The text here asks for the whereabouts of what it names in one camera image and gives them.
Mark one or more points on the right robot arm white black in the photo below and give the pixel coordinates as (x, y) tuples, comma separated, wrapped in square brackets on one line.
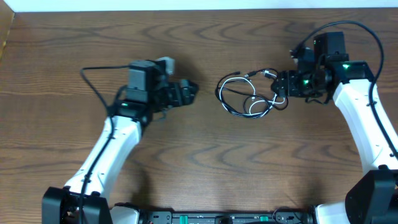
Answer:
[(326, 70)]

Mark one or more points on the wooden side panel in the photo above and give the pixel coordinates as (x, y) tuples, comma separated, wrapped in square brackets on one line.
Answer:
[(6, 20)]

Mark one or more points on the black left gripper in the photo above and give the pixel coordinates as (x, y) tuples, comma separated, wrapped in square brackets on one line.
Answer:
[(179, 94)]

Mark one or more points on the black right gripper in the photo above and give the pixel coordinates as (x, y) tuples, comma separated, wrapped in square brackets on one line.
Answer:
[(286, 81)]

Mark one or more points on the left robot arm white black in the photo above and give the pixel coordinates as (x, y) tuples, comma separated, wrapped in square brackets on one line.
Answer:
[(84, 197)]

